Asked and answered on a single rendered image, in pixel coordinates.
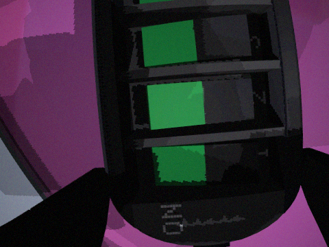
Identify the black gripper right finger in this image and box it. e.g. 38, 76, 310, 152
301, 148, 329, 247

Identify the white flat rectangular plate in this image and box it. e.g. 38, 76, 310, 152
0, 129, 47, 227

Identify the dark grey controller unit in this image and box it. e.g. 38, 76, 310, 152
91, 0, 304, 247

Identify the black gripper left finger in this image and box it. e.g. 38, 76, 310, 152
0, 167, 110, 247

